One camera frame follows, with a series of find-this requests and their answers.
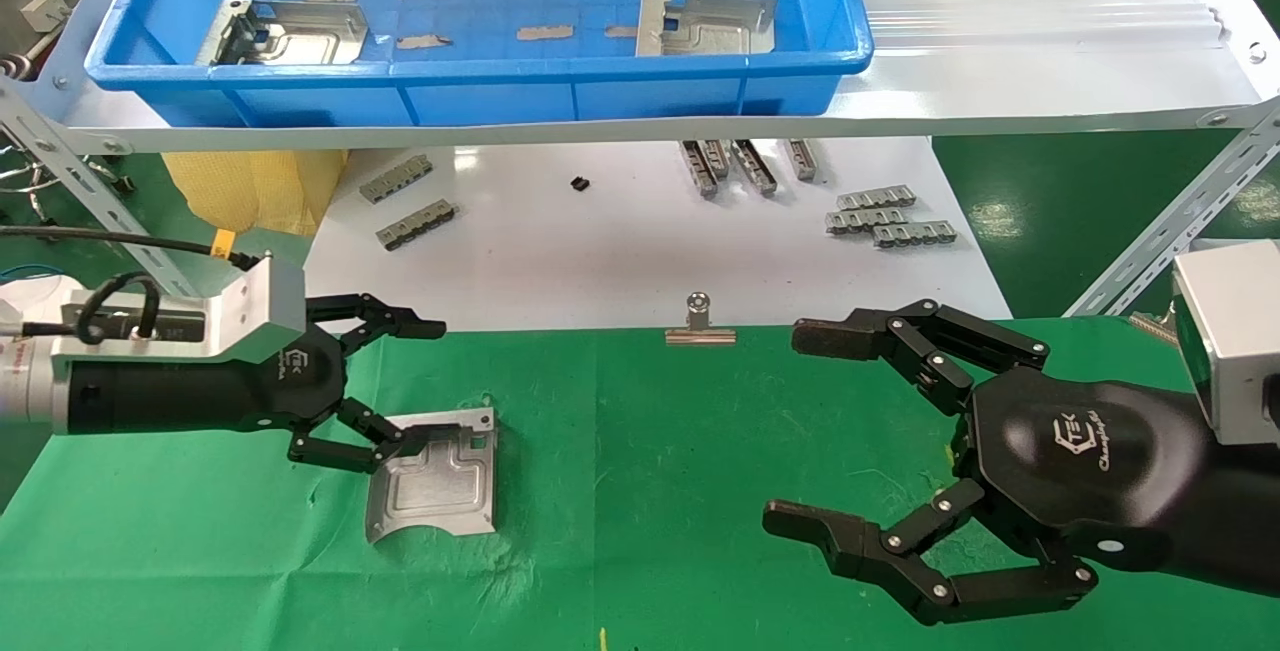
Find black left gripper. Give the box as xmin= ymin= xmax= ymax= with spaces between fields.
xmin=250 ymin=293 xmax=448 ymax=475

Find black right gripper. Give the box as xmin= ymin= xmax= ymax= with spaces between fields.
xmin=763 ymin=299 xmax=1216 ymax=627

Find curved sheet metal part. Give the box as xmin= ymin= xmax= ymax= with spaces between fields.
xmin=365 ymin=408 xmax=499 ymax=545

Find green cloth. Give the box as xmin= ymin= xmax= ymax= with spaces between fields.
xmin=0 ymin=316 xmax=1280 ymax=651

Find grey connector strips group right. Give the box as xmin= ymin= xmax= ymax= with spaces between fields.
xmin=872 ymin=220 xmax=959 ymax=249

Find grey connector strips group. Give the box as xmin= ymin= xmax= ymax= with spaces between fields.
xmin=730 ymin=139 xmax=779 ymax=197
xmin=872 ymin=220 xmax=959 ymax=249

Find yellow mesh bag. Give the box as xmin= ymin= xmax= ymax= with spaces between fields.
xmin=160 ymin=149 xmax=350 ymax=237

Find grey connector strips group upper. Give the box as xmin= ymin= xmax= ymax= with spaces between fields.
xmin=730 ymin=139 xmax=779 ymax=197

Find blue plastic tray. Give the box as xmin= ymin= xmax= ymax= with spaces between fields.
xmin=85 ymin=0 xmax=874 ymax=129

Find slotted steel angle strut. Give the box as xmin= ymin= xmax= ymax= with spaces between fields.
xmin=0 ymin=79 xmax=201 ymax=298
xmin=1062 ymin=96 xmax=1280 ymax=320

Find flat sheet metal part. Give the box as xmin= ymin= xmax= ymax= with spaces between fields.
xmin=195 ymin=0 xmax=371 ymax=67
xmin=635 ymin=0 xmax=779 ymax=59

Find white round stand base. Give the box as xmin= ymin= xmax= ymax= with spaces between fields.
xmin=0 ymin=276 xmax=86 ymax=332

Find white shelf board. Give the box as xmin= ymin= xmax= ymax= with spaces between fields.
xmin=60 ymin=0 xmax=1266 ymax=155

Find chrome stool base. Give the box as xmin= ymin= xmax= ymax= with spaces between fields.
xmin=0 ymin=124 xmax=138 ymax=230

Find small grey box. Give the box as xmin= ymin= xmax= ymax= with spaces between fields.
xmin=20 ymin=0 xmax=72 ymax=33

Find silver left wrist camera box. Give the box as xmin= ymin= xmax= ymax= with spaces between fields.
xmin=50 ymin=256 xmax=308 ymax=365

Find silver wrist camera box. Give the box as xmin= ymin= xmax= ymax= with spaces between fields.
xmin=50 ymin=256 xmax=308 ymax=365
xmin=1171 ymin=239 xmax=1280 ymax=448

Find black looped cable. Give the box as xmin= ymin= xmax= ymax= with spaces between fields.
xmin=75 ymin=272 xmax=162 ymax=345

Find black camera cable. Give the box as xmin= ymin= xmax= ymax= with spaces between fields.
xmin=0 ymin=224 xmax=264 ymax=268

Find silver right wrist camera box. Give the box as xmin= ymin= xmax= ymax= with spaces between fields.
xmin=1171 ymin=239 xmax=1280 ymax=448

